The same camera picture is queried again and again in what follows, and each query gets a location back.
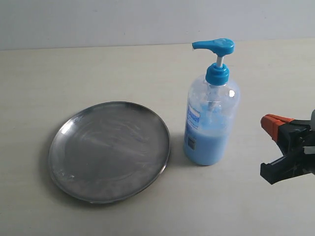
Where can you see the blue pump soap bottle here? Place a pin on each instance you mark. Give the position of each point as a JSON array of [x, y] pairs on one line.
[[212, 103]]

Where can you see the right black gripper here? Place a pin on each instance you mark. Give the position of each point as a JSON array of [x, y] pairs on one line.
[[289, 133]]

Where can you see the round steel plate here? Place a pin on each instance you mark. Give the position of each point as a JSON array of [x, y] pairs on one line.
[[109, 152]]

